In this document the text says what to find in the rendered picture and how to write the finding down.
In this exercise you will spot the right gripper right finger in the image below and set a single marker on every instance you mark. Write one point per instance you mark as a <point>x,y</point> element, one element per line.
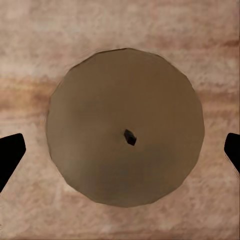
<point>232,149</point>

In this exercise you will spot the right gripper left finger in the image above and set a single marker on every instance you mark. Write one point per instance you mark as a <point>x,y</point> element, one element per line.
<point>12,149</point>

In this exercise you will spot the pillar candle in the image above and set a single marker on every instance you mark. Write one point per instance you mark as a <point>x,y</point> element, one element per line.
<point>125,128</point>

